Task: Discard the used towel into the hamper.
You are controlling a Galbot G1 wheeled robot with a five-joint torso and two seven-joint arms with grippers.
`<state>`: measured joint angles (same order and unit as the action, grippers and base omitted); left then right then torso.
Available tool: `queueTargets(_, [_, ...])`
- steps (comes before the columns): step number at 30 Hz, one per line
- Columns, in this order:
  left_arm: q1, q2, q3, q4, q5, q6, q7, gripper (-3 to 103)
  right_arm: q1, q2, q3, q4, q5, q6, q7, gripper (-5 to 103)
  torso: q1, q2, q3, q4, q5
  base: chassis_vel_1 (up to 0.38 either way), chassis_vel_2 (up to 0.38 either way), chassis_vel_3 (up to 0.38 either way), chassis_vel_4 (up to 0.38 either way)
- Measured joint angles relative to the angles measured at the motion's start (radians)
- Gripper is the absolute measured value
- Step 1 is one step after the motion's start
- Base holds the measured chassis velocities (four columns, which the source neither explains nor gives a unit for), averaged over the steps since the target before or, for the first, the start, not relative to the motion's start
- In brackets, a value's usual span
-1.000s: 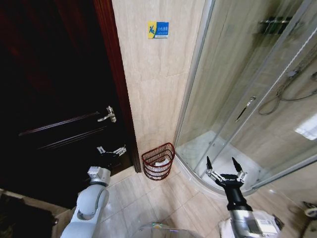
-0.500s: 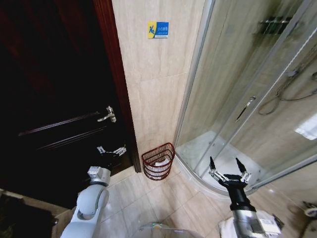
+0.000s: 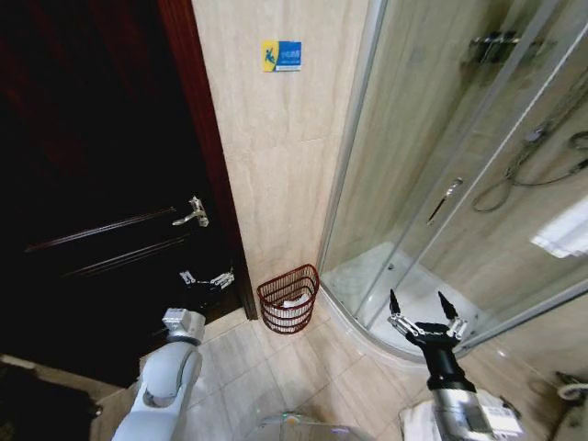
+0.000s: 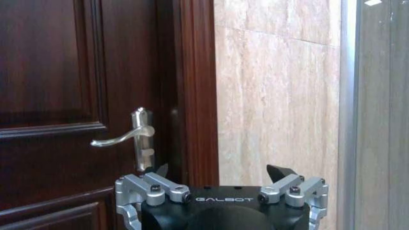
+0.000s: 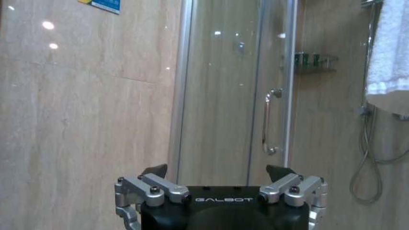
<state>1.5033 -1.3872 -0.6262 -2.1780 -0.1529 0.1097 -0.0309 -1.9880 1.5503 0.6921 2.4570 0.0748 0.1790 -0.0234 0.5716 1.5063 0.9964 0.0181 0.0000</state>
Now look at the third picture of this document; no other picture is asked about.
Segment chrome shower shelf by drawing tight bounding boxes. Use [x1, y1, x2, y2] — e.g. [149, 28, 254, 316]
[469, 29, 547, 64]

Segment white coiled cord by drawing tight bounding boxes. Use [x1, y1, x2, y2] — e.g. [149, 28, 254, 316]
[554, 370, 588, 401]

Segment glass shower enclosure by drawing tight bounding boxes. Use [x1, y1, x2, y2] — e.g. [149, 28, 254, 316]
[318, 0, 588, 365]

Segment blue yellow wall sign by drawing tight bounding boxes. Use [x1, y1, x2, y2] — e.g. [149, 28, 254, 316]
[261, 40, 303, 74]

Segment chrome shower valve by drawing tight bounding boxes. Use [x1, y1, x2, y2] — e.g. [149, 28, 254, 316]
[523, 122, 553, 144]

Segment white towel in hamper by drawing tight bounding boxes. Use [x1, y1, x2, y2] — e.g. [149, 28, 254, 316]
[270, 293, 314, 326]

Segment silver door handle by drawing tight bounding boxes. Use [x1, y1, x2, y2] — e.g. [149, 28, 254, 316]
[171, 196, 210, 228]

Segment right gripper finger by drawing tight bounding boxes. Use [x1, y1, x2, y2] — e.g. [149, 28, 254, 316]
[437, 290, 469, 341]
[387, 288, 421, 339]

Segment grey shower hose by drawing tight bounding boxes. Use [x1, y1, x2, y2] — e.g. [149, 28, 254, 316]
[471, 119, 588, 213]

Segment reddish wooden door frame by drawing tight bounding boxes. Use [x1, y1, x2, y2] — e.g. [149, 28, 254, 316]
[157, 0, 260, 322]

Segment red wire hamper basket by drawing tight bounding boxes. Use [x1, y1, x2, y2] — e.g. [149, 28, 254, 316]
[256, 263, 320, 335]

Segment dark wooden door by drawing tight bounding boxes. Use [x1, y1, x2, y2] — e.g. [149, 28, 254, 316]
[0, 0, 247, 390]

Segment white shower tray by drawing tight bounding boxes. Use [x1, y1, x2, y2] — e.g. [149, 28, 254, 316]
[320, 240, 489, 365]

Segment dark floor mat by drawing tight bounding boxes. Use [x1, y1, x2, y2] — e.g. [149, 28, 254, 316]
[0, 352, 101, 441]

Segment chrome shower door handle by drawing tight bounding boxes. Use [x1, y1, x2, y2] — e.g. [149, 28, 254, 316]
[425, 177, 464, 227]

